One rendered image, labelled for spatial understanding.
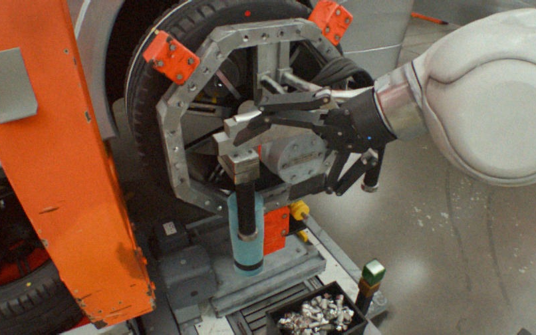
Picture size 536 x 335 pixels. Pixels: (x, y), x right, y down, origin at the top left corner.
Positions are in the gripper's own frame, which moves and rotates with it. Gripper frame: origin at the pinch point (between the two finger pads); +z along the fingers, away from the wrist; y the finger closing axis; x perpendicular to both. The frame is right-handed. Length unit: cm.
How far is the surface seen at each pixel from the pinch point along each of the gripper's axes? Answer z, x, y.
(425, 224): 18, -82, -130
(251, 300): 65, -13, -61
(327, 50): -3.9, -44.0, -3.7
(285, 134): 1.6, -11.7, -2.6
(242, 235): 17.7, 0.8, -12.2
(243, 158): 5.9, -3.2, 1.6
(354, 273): 39, -37, -92
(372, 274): 2.1, -1.1, -38.7
